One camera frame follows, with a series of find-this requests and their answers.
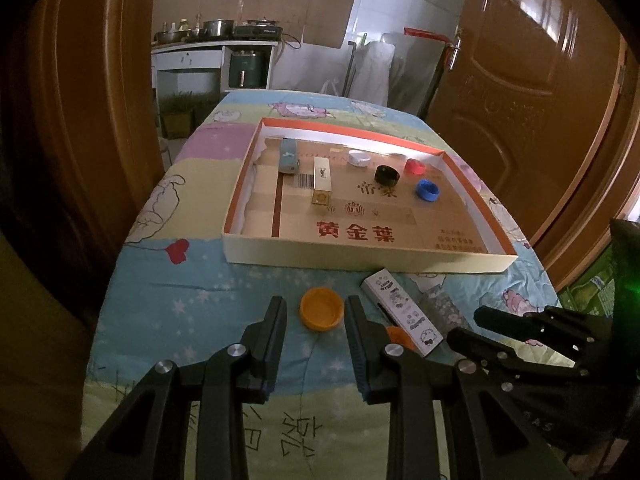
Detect shallow cardboard box tray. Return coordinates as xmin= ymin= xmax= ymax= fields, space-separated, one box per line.
xmin=221 ymin=117 xmax=519 ymax=276

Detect green carton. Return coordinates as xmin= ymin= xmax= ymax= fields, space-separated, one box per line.
xmin=557 ymin=245 xmax=621 ymax=318

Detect white plastic cover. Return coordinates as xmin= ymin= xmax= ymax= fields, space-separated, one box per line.
xmin=350 ymin=40 xmax=396 ymax=108

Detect orange bottle cap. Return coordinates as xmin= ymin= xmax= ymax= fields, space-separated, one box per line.
xmin=385 ymin=326 xmax=418 ymax=353
xmin=299 ymin=286 xmax=346 ymax=332

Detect white kitchen counter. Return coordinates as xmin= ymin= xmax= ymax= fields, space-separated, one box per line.
xmin=151 ymin=40 xmax=281 ymax=106

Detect green air fryer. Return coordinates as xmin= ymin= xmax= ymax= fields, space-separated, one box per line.
xmin=229 ymin=49 xmax=265 ymax=90

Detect small gold box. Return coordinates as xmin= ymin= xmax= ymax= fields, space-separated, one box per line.
xmin=311 ymin=156 xmax=333 ymax=207

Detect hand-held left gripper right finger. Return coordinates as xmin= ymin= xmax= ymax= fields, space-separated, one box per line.
xmin=344 ymin=295 xmax=576 ymax=480

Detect planter box with grass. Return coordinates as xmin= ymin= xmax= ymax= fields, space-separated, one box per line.
xmin=159 ymin=91 xmax=198 ymax=139

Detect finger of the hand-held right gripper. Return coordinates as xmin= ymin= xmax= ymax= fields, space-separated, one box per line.
xmin=446 ymin=327 xmax=591 ymax=391
xmin=474 ymin=305 xmax=608 ymax=359

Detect brown wooden door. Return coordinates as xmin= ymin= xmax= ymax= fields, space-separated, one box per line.
xmin=425 ymin=0 xmax=628 ymax=261

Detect brown cardboard wall sheets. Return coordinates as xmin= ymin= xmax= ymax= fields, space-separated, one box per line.
xmin=202 ymin=0 xmax=358 ymax=50

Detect white patterned small box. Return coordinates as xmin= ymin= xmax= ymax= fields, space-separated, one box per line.
xmin=360 ymin=268 xmax=444 ymax=358

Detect red paper strip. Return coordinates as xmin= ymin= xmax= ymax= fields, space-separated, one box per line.
xmin=404 ymin=27 xmax=448 ymax=43

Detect black gas stove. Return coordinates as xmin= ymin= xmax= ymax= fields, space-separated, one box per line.
xmin=232 ymin=22 xmax=283 ymax=41

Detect metal door handle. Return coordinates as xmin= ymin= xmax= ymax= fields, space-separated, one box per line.
xmin=442 ymin=30 xmax=468 ymax=71

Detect teal long small box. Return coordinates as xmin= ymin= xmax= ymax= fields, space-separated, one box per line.
xmin=278 ymin=138 xmax=300 ymax=176

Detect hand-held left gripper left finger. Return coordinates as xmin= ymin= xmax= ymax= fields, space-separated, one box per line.
xmin=65 ymin=296 xmax=288 ymax=480

